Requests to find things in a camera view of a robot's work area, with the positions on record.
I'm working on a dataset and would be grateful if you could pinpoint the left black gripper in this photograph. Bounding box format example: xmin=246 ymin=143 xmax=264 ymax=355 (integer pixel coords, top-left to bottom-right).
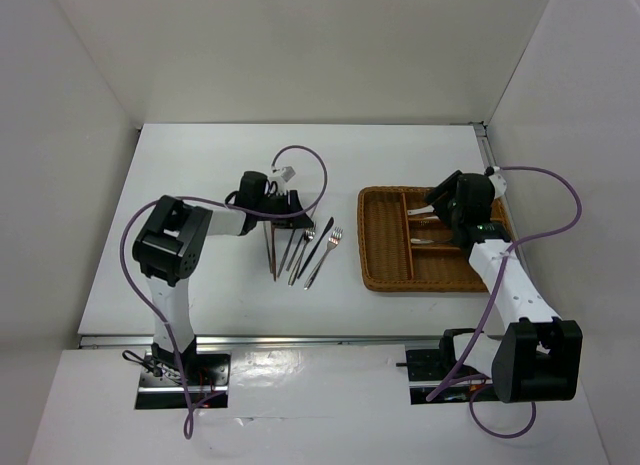
xmin=254 ymin=189 xmax=314 ymax=229

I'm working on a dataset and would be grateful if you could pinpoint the white spoon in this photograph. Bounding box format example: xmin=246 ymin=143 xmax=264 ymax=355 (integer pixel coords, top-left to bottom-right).
xmin=407 ymin=205 xmax=434 ymax=216

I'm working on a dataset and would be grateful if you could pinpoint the lone silver fork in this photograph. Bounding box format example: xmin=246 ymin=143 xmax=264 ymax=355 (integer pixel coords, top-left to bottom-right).
xmin=410 ymin=238 xmax=452 ymax=246

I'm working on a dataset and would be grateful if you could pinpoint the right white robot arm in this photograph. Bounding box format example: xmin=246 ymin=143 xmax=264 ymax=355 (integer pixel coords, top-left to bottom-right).
xmin=425 ymin=167 xmax=583 ymax=403

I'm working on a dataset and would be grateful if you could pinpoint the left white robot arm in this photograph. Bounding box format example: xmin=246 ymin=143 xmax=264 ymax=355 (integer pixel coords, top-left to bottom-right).
xmin=132 ymin=167 xmax=311 ymax=384

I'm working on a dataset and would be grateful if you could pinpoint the black knife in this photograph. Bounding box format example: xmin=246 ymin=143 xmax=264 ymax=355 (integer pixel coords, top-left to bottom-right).
xmin=296 ymin=216 xmax=335 ymax=279

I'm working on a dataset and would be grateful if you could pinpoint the copper brown knife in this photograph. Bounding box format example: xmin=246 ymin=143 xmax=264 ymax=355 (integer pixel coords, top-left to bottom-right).
xmin=269 ymin=223 xmax=277 ymax=282

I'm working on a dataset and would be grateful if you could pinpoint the silver knife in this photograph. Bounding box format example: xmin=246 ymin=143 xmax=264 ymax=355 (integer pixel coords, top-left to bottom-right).
xmin=276 ymin=229 xmax=296 ymax=278

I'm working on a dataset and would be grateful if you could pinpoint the silver chopstick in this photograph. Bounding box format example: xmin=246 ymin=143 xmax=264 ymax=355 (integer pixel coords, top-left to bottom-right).
xmin=262 ymin=221 xmax=274 ymax=275

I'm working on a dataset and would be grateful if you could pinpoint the brown wicker divided tray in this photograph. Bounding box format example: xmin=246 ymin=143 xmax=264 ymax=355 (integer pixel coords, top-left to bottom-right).
xmin=357 ymin=186 xmax=487 ymax=293

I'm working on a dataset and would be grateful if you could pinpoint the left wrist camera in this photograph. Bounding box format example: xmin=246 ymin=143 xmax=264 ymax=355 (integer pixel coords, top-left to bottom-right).
xmin=269 ymin=166 xmax=296 ymax=189

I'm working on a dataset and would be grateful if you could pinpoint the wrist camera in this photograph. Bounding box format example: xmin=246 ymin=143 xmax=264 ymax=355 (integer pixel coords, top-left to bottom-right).
xmin=484 ymin=166 xmax=507 ymax=199
xmin=269 ymin=166 xmax=296 ymax=189

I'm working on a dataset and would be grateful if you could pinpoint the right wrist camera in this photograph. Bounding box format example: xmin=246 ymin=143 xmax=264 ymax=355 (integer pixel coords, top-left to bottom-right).
xmin=484 ymin=166 xmax=507 ymax=199

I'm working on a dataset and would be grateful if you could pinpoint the aluminium rail right side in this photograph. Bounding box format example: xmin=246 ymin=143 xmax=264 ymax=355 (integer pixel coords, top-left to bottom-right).
xmin=472 ymin=122 xmax=504 ymax=168

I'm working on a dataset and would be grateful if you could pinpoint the aluminium rail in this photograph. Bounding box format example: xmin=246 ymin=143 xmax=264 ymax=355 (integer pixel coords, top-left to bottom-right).
xmin=472 ymin=122 xmax=504 ymax=168
xmin=78 ymin=335 xmax=440 ymax=350

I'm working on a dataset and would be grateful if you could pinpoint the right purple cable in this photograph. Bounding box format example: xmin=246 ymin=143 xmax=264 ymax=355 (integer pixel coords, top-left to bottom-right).
xmin=425 ymin=165 xmax=584 ymax=438

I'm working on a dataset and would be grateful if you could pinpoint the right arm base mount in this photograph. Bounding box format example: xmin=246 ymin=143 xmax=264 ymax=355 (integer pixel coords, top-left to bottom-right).
xmin=395 ymin=328 xmax=498 ymax=405

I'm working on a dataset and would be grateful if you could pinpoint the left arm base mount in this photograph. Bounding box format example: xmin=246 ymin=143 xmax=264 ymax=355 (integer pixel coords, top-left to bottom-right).
xmin=122 ymin=349 xmax=233 ymax=411

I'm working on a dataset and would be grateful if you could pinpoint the aluminium rail front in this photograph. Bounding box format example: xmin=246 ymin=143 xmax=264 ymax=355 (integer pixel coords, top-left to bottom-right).
xmin=78 ymin=335 xmax=440 ymax=350

